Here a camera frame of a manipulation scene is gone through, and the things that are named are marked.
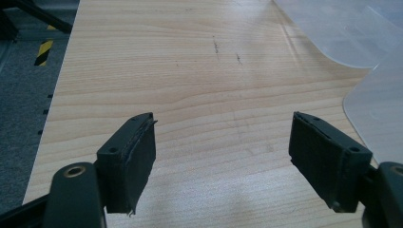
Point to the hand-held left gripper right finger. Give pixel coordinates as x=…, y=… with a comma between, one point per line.
x=326, y=161

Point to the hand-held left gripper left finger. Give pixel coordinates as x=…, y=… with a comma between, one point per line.
x=126, y=167

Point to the clear plastic sheet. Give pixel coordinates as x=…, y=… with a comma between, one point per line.
x=378, y=114
x=345, y=28

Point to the yellow black hazard tape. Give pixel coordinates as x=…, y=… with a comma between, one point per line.
x=43, y=50

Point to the black metal stand frame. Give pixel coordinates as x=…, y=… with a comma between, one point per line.
x=28, y=15

